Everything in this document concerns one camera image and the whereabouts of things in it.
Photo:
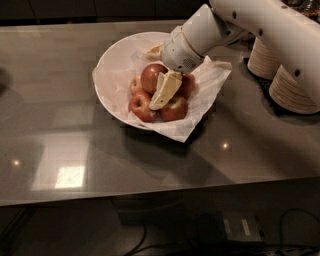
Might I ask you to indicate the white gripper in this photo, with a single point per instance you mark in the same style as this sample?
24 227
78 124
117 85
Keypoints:
178 51

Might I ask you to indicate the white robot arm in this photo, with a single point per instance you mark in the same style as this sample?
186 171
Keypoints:
290 36

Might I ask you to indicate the top red apple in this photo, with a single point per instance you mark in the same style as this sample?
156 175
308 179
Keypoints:
149 77

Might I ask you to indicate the red apple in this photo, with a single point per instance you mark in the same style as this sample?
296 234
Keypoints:
175 109
149 77
187 86
139 106
135 85

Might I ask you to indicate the right rear red apple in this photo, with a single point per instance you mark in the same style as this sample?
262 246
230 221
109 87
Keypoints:
187 86

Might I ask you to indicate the left rear red apple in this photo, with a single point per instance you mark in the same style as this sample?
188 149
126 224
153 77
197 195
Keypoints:
135 85

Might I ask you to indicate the white bowl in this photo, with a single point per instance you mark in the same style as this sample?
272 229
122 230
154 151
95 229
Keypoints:
118 65

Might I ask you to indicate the front right red apple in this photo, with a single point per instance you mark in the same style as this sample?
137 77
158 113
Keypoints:
175 109

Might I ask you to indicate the front left red apple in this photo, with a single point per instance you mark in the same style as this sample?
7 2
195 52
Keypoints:
139 106

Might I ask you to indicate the rear paper bowl stack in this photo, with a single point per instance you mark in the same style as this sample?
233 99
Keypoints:
261 61

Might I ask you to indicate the paper bowl stack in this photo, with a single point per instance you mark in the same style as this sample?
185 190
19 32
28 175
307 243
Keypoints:
290 95
261 61

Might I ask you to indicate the front paper bowl stack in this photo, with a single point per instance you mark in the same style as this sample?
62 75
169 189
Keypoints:
290 95

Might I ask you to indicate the white paper liner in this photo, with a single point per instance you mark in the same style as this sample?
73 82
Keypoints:
209 79

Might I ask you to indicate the dark box under table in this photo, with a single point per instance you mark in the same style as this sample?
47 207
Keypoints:
230 227

